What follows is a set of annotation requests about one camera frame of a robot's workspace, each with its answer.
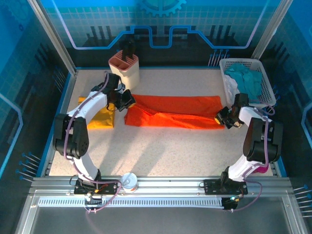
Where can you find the orange t-shirt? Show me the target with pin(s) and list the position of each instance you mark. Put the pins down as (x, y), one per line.
(175, 109)

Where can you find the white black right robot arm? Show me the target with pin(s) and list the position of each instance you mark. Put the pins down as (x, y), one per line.
(262, 141)

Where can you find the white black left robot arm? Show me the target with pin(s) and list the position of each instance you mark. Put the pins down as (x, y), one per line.
(83, 107)

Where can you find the tan paper tag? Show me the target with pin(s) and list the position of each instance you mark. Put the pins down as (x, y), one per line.
(237, 124)

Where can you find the folded yellow t-shirt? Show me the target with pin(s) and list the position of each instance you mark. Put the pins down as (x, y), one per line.
(102, 119)

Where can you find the cream utensil holder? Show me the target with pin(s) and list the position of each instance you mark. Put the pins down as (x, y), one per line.
(130, 73)

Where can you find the white t-shirt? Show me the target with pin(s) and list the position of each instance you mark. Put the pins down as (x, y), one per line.
(230, 85)

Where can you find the teal t-shirt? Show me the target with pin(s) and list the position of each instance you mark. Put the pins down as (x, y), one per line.
(248, 78)

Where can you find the white plastic basket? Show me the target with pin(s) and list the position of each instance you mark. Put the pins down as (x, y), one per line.
(265, 80)

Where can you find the pink object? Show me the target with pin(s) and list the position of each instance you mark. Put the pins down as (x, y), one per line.
(262, 169)

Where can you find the white tin can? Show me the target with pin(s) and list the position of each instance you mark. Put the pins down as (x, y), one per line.
(129, 182)

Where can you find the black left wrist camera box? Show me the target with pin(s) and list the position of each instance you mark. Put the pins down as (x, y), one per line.
(113, 80)

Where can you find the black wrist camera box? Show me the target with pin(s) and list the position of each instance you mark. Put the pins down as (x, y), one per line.
(113, 80)
(241, 99)

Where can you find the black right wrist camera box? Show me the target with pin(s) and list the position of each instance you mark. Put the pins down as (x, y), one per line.
(241, 99)

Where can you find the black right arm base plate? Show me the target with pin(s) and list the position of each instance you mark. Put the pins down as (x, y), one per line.
(212, 187)

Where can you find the aluminium mounting rail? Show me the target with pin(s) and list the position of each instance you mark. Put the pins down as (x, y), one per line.
(170, 185)

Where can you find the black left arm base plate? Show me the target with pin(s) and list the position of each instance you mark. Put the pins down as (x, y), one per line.
(109, 187)

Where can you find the aluminium frame post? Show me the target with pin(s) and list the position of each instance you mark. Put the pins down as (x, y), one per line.
(270, 29)
(53, 36)

